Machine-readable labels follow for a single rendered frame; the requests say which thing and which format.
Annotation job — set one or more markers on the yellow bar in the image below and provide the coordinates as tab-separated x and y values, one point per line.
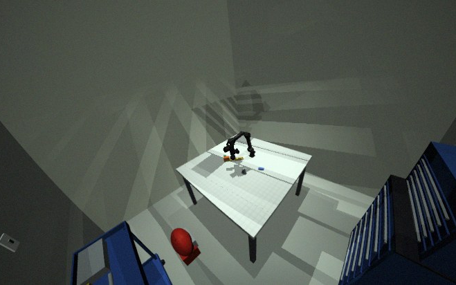
226	158

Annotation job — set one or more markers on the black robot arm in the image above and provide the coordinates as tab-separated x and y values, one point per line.
231	144

